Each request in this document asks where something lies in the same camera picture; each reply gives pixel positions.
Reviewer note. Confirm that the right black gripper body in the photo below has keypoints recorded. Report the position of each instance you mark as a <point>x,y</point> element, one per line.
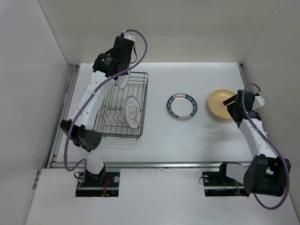
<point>231,108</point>

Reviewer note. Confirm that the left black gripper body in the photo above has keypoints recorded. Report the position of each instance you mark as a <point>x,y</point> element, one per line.
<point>127,63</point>

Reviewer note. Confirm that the yellow plate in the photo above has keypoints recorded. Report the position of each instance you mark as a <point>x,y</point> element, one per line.
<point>216,106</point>
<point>223,117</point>

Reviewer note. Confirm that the grey patterned plate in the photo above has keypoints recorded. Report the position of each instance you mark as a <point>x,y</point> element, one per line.
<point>123,80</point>

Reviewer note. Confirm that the white plate green rim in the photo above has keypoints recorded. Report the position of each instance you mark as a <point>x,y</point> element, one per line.
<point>182,106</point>

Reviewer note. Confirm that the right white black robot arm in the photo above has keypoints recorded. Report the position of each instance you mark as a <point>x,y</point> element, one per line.
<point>266,174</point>

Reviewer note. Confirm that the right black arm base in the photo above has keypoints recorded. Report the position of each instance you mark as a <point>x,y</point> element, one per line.
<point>227,181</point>

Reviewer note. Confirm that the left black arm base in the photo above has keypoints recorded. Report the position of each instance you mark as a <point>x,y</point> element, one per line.
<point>106,186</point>

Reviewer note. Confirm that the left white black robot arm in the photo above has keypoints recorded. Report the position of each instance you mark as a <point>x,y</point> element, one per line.
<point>79,128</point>

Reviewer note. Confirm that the white plate black outline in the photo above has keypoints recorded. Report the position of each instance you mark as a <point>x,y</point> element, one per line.
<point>133,112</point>

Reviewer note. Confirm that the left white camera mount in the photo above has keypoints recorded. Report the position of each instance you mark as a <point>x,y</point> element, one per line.
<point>125,35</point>

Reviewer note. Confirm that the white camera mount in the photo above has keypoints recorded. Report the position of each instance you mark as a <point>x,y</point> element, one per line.
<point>258,102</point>
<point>125,35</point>

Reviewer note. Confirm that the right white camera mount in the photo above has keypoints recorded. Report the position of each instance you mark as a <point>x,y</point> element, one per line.
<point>258,102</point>

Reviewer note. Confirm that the black wire dish rack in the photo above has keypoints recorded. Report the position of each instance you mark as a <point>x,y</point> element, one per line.
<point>110,120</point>

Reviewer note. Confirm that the metal rail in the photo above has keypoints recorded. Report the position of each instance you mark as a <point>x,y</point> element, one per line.
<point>154,164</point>

